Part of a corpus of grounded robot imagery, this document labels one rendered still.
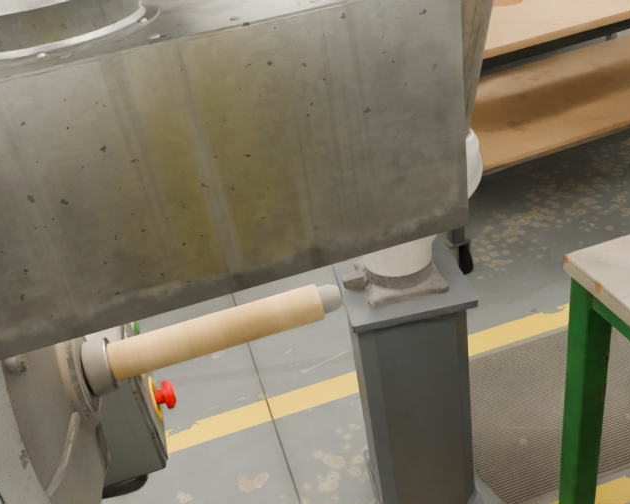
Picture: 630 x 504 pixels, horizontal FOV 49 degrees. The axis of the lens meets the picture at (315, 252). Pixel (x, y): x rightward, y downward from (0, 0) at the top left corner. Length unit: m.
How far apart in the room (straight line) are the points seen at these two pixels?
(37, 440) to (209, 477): 1.70
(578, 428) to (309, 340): 1.35
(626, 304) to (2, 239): 0.93
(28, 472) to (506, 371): 1.99
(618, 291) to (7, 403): 0.90
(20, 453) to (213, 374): 2.05
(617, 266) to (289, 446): 1.30
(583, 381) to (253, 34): 1.09
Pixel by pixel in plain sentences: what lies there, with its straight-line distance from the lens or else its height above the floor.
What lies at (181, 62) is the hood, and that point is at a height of 1.52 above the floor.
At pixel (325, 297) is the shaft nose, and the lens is 0.59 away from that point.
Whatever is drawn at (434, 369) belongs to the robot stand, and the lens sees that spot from 1.60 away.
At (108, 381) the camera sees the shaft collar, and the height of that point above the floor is 1.25.
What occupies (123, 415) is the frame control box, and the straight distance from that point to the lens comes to 0.89.
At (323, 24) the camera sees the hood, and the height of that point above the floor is 1.52.
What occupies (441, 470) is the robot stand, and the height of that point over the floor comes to 0.18.
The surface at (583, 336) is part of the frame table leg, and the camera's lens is 1.27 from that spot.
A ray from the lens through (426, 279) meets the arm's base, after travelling 1.52.
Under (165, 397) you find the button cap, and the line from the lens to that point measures 0.96.
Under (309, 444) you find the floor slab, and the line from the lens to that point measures 2.19.
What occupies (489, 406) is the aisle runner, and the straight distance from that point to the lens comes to 2.24.
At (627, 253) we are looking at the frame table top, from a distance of 1.24.
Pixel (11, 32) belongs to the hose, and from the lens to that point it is 0.36.
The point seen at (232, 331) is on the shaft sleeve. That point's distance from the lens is 0.58.
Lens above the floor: 1.60
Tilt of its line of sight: 32 degrees down
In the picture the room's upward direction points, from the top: 10 degrees counter-clockwise
